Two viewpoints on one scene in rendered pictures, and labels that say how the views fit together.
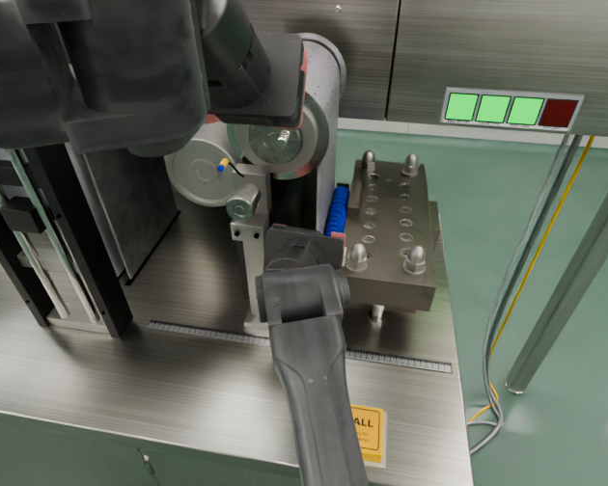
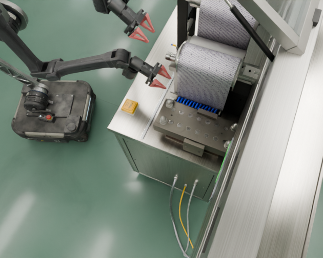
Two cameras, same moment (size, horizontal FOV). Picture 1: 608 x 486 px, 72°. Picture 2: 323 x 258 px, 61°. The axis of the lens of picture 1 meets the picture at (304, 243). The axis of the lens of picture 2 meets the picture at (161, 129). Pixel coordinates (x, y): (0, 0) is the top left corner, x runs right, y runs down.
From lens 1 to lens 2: 1.22 m
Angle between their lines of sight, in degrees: 62
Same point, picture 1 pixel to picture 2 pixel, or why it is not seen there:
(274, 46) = (132, 22)
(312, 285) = (117, 56)
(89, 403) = (157, 50)
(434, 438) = (123, 125)
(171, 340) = not seen: hidden behind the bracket
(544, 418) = not seen: outside the picture
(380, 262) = (168, 112)
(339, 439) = (92, 59)
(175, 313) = not seen: hidden behind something
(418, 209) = (196, 136)
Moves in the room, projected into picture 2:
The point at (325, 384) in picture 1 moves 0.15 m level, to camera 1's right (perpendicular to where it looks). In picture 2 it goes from (100, 58) to (88, 85)
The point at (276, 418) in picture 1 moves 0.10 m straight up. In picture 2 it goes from (140, 89) to (138, 79)
